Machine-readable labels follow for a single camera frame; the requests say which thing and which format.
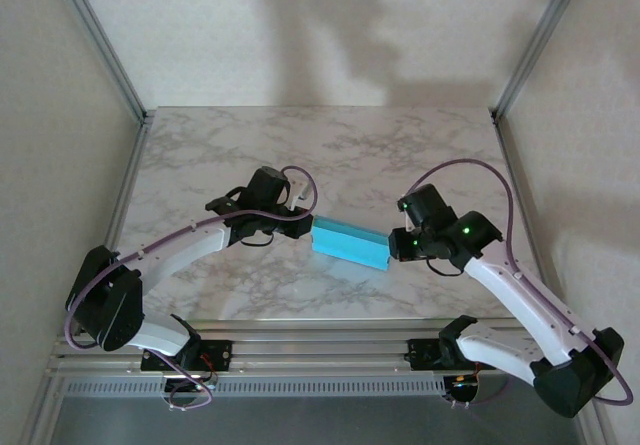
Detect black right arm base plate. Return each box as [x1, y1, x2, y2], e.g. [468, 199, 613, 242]
[407, 337, 500, 371]

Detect aluminium frame cross rails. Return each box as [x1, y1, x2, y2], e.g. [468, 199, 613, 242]
[47, 317, 594, 379]

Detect aluminium side rail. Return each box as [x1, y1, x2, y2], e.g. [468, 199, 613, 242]
[492, 112, 569, 326]
[79, 112, 151, 336]

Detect aluminium frame post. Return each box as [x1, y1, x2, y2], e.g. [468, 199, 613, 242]
[491, 0, 594, 121]
[47, 0, 149, 124]

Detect aluminium frame leg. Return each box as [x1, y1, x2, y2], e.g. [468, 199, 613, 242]
[569, 374, 620, 445]
[19, 377, 69, 445]

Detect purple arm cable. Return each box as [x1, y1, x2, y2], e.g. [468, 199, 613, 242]
[64, 165, 320, 412]
[408, 158, 635, 411]

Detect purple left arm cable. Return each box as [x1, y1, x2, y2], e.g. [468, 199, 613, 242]
[64, 165, 320, 412]

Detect lit controller board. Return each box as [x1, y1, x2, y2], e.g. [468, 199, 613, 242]
[443, 372, 482, 397]
[162, 372, 219, 397]

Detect grey slotted cable duct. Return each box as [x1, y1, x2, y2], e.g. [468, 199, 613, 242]
[59, 377, 449, 399]

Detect teal and white paper box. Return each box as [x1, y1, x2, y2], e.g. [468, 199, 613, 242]
[309, 214, 391, 271]

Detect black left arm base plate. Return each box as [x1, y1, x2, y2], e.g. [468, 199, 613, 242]
[139, 339, 235, 372]

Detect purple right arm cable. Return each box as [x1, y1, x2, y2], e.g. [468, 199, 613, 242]
[408, 158, 635, 411]

